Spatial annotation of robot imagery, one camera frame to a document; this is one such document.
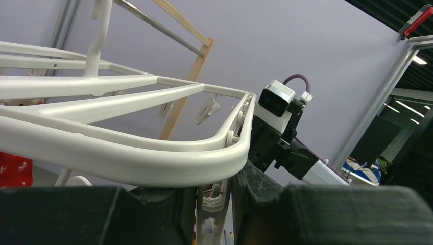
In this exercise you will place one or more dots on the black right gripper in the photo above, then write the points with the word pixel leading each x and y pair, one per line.
pixel 272 136

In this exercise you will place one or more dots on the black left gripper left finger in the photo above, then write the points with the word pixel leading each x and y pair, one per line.
pixel 97 215

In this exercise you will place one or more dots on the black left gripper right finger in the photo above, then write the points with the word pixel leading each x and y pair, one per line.
pixel 265 212

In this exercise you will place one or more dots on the white hanger clip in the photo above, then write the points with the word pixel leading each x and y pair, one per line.
pixel 212 203

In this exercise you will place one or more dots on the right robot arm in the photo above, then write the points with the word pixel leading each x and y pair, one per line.
pixel 313 170

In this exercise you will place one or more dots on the metal hanger rod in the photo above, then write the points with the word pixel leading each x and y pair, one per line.
pixel 152 22

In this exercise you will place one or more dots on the red christmas sock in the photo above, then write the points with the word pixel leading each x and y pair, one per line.
pixel 16 171

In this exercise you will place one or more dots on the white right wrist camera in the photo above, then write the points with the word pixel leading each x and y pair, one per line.
pixel 278 109

